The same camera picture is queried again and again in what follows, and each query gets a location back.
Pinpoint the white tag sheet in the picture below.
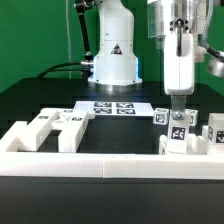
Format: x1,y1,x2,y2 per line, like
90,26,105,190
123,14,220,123
74,101,154,117

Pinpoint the black camera stand pole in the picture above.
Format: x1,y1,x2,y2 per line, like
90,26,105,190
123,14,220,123
74,0,95,64

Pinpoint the white chair back bar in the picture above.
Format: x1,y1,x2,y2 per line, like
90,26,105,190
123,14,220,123
58,111,89,153

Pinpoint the black cable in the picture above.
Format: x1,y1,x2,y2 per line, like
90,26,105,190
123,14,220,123
36,61,92,79

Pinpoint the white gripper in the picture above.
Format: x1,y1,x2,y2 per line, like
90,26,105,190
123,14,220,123
164,34,194,120

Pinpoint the white chair back part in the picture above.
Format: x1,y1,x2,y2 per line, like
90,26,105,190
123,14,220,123
18,108,59,152

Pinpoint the white U-shaped fence frame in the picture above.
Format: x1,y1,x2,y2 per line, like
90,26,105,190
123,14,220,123
0,121,224,180

